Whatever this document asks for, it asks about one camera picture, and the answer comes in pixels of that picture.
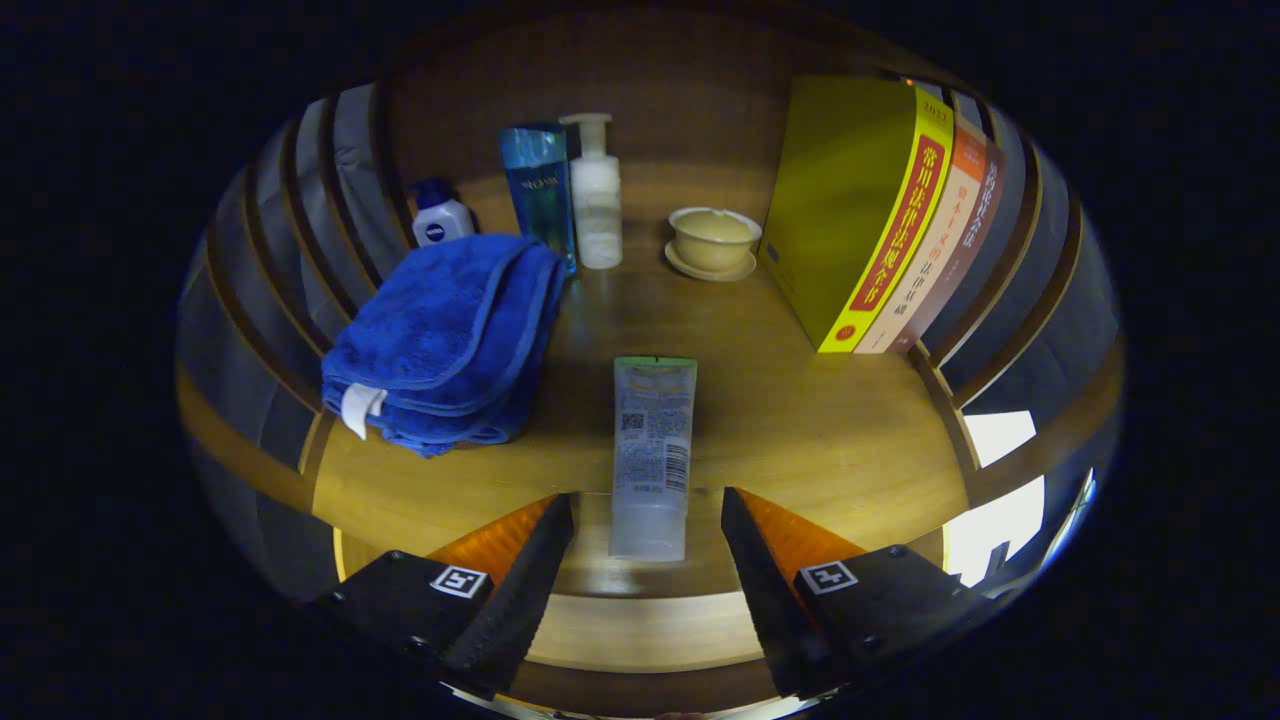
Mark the wooden countertop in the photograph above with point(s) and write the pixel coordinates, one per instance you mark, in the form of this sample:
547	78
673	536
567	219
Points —
800	420

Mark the blue folded towel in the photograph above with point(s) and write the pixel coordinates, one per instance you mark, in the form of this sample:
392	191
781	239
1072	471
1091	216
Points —
440	320

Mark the brown book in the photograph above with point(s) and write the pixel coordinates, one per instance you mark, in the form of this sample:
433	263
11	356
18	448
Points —
975	235

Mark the white pump bottle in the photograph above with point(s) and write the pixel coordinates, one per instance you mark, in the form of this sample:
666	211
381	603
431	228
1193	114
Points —
598	210

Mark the wooden cabinet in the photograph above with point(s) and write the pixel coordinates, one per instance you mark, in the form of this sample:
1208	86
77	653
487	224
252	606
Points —
700	100

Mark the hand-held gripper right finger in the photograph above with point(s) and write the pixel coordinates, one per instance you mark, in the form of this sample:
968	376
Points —
780	610

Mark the clear blue bottle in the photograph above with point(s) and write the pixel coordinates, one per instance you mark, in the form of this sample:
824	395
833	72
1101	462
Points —
540	190

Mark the orange and white book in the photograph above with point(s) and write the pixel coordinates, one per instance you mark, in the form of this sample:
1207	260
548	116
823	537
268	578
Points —
935	250

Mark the beige lidded teacup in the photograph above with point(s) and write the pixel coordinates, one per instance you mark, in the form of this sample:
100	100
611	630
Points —
712	240

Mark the thick yellow book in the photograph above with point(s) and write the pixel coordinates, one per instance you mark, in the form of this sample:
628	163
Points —
850	200

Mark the white cleanser tube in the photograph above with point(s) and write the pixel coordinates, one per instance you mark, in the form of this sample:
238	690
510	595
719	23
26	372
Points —
652	450

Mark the small white blue-capped bottle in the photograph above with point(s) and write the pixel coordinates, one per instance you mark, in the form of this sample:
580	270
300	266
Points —
440	220

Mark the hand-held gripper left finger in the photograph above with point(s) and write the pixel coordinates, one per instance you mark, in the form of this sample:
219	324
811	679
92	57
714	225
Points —
515	610

